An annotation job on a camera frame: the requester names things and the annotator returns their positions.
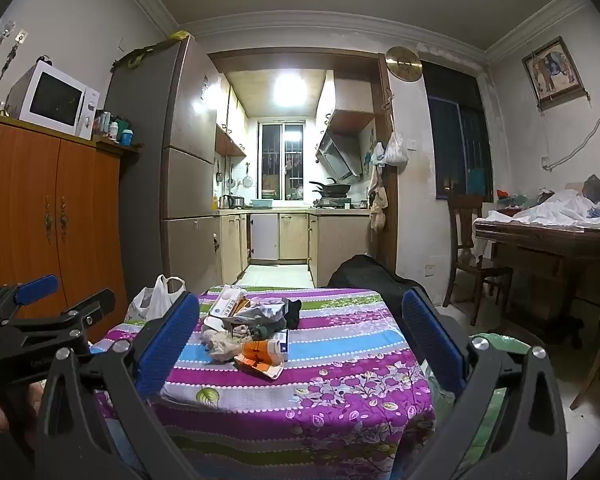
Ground range hood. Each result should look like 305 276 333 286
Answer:
315 110 376 181

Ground beige wall cabinets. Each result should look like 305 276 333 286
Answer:
215 72 248 158

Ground kitchen window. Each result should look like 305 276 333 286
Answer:
257 121 306 201

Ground grey refrigerator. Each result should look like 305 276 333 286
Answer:
102 35 223 296

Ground orange wooden cabinet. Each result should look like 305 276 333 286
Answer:
0 110 141 346

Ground yellow green cloth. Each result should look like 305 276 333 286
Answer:
112 30 191 68

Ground dark wooden chair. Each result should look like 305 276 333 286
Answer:
442 192 513 326

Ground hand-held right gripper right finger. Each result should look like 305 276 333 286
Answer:
401 287 569 480

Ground white tissue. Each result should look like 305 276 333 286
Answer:
201 327 248 363

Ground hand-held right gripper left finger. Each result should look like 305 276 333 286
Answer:
35 290 201 480

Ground black wok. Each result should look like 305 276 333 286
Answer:
308 180 352 198

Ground dark green sock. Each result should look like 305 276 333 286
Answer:
230 324 286 343

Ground framed wall picture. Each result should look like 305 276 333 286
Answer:
521 36 588 108

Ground bin with green liner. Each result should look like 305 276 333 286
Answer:
422 331 517 480

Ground hanging white plastic bag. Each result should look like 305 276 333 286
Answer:
383 131 410 167

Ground dark barred window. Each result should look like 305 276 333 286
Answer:
422 60 495 201

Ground black covered round object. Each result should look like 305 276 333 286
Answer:
327 254 433 306

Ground dark wooden dining table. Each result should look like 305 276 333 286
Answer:
472 217 600 351

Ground grey foil packet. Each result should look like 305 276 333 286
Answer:
220 297 291 333

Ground hanging cloths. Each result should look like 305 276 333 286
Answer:
369 142 390 233

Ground beige kitchen base cabinets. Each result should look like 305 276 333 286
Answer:
219 207 373 288

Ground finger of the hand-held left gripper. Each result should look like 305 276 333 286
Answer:
0 288 117 357
0 274 60 329

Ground white medicine box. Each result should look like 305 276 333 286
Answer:
206 285 252 322

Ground gold wall clock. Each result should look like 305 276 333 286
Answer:
385 46 422 82

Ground orange wrapper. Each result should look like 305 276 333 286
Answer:
234 339 286 380

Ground white cloth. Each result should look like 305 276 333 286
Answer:
485 189 600 233

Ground kitchen ceiling lamp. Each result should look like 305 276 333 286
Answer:
271 74 308 108

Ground black sock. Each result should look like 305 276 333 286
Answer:
280 298 303 331

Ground white microwave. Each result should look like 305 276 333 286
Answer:
6 60 101 141

